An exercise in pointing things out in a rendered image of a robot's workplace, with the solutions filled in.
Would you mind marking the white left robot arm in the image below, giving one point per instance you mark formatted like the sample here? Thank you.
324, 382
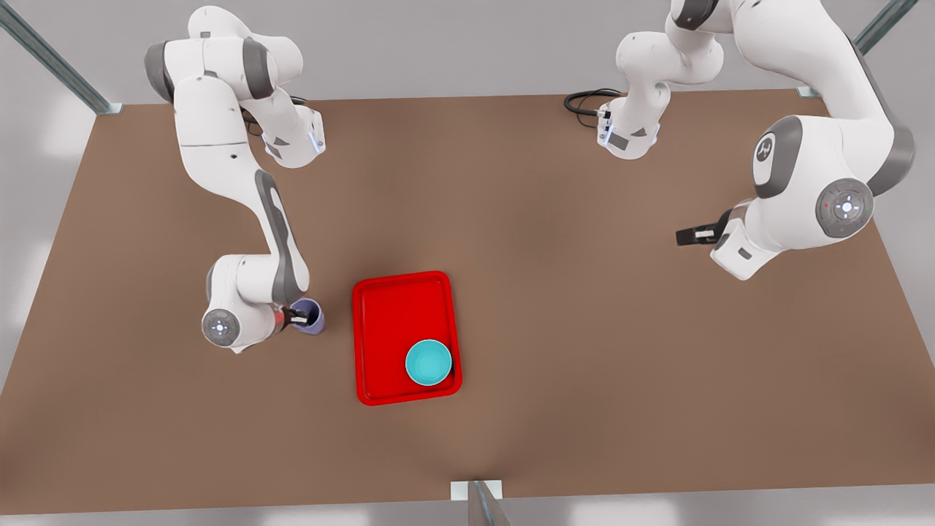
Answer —
803, 88

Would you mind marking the teal bowl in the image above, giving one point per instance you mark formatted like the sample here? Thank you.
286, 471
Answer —
429, 362

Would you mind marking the red tray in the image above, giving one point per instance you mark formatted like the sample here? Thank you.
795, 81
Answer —
387, 329

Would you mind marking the purple cup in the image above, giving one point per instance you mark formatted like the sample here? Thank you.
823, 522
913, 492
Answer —
313, 317

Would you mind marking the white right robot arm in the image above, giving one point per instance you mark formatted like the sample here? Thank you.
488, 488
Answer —
212, 131

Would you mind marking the silver frame post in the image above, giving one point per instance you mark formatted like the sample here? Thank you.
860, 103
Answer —
483, 504
880, 25
51, 58

